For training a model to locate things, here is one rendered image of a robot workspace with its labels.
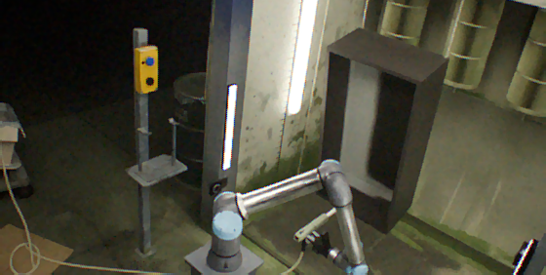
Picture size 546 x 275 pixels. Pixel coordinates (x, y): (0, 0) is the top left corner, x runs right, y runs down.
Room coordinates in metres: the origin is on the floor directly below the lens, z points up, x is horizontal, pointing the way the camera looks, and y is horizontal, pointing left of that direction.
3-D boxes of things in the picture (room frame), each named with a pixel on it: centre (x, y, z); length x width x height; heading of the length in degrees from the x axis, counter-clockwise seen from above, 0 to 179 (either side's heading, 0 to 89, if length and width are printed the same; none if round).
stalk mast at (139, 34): (2.39, 0.79, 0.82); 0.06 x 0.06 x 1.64; 52
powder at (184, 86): (3.50, 0.58, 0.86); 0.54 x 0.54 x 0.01
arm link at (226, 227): (1.78, 0.16, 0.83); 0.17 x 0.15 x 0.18; 9
